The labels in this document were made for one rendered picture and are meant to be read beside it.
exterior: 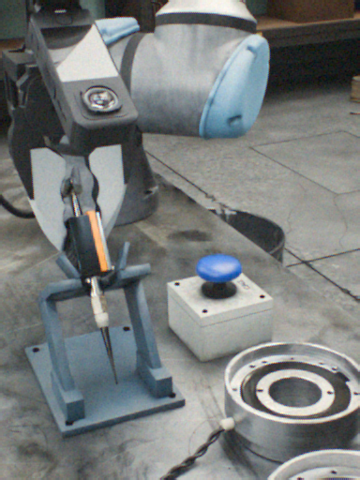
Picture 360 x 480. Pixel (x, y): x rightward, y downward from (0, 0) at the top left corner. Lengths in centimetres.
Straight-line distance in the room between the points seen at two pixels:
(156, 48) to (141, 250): 23
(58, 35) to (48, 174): 11
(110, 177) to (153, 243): 30
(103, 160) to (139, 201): 35
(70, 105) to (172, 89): 37
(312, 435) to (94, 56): 30
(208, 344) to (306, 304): 14
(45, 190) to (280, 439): 25
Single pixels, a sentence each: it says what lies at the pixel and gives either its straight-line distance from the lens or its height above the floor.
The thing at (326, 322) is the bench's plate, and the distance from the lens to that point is 74.
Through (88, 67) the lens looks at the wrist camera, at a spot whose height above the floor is 106.
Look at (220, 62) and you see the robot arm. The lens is 86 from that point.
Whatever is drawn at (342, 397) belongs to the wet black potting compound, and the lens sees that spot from 60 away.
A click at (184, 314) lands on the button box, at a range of 69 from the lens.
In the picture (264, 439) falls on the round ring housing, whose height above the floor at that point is 82.
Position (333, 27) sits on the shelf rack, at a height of 43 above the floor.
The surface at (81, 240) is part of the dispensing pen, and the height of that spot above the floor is 93.
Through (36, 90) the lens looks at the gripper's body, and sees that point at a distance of 58.
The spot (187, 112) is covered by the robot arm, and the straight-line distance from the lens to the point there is 87.
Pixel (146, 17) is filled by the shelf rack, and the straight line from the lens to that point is 409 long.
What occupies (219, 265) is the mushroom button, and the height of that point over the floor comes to 87.
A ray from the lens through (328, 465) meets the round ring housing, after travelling 53.
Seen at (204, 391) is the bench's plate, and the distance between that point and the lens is 64.
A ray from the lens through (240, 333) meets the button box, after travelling 68.
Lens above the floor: 117
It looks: 24 degrees down
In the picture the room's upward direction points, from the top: 2 degrees counter-clockwise
